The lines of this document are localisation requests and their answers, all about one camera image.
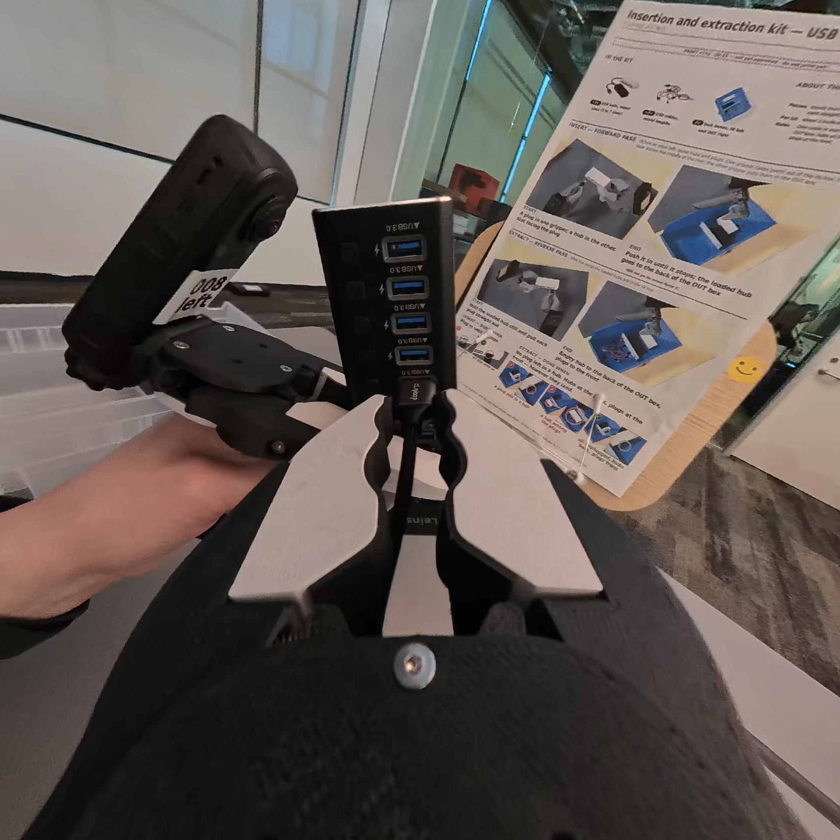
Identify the person's left hand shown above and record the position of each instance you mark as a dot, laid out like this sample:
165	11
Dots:
210	485

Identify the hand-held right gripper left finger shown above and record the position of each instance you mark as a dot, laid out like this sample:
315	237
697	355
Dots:
308	525

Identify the small black floor device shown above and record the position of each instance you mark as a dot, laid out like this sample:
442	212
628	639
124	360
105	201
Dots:
249	289

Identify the printed instruction sheet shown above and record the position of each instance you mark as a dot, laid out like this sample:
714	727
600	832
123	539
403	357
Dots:
754	65

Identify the yellow smiley sticker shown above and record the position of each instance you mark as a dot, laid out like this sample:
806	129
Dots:
743	369

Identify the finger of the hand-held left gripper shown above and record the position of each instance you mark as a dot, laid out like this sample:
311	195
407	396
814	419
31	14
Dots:
315	420

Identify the person's left forearm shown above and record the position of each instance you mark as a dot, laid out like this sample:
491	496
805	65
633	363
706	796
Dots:
65	558

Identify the clear plastic storage bin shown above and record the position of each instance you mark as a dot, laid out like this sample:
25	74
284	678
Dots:
33	394

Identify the window with white blind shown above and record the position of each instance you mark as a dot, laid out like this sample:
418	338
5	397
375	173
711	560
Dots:
131	65

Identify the white door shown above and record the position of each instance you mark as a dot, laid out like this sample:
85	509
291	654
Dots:
800	426

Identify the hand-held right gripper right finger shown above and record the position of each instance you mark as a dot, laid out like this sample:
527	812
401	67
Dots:
518	525

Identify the wooden display board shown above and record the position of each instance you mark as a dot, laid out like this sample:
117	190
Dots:
709	420

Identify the red box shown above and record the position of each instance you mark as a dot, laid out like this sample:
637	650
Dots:
469	180

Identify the black USB hub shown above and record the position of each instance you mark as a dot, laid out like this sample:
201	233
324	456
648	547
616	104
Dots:
354	275

